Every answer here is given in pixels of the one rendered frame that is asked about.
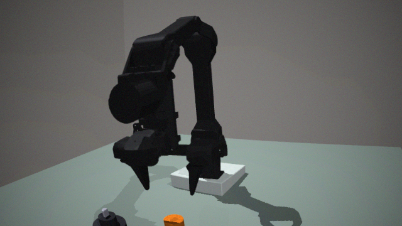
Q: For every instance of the orange knob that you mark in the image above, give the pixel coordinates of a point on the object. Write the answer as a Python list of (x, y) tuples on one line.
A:
[(173, 220)]

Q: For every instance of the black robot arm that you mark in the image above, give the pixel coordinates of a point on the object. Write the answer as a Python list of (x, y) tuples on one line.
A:
[(146, 86)]

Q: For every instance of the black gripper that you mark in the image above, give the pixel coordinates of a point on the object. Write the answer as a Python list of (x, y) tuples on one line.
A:
[(200, 153)]

